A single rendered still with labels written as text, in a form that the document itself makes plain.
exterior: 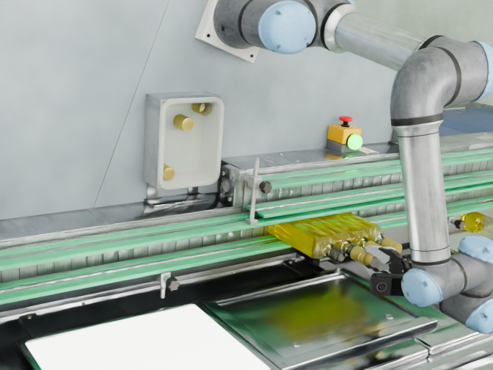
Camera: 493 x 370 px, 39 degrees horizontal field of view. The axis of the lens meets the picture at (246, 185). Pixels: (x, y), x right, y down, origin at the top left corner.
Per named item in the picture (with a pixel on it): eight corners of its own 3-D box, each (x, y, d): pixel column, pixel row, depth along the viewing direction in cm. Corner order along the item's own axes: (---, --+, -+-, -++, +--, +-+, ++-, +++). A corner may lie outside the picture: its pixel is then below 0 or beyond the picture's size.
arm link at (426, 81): (411, 49, 120) (438, 316, 127) (453, 43, 125) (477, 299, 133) (365, 56, 129) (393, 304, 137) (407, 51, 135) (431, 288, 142)
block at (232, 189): (216, 200, 180) (231, 208, 175) (218, 164, 177) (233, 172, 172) (228, 197, 182) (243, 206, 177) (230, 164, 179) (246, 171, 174)
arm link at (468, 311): (508, 294, 140) (503, 330, 143) (465, 274, 149) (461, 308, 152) (483, 306, 136) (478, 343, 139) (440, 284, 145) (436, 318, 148)
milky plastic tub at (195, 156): (142, 180, 173) (158, 191, 166) (145, 92, 166) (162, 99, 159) (202, 174, 183) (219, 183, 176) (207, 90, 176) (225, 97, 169)
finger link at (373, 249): (378, 245, 170) (405, 264, 163) (361, 249, 166) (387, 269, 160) (381, 234, 168) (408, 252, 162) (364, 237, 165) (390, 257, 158)
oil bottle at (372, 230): (316, 224, 194) (369, 252, 177) (318, 205, 192) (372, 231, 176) (331, 222, 197) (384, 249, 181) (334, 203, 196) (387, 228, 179)
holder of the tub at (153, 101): (141, 200, 175) (155, 210, 169) (145, 93, 167) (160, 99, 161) (199, 192, 184) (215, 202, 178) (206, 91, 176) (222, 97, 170)
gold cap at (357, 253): (348, 260, 169) (361, 266, 165) (351, 247, 167) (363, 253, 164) (359, 258, 170) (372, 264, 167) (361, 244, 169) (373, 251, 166)
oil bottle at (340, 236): (284, 230, 188) (335, 259, 171) (286, 211, 186) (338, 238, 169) (300, 227, 191) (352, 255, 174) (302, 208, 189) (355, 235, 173)
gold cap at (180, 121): (173, 114, 170) (182, 117, 167) (185, 113, 172) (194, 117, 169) (172, 128, 172) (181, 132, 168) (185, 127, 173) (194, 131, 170)
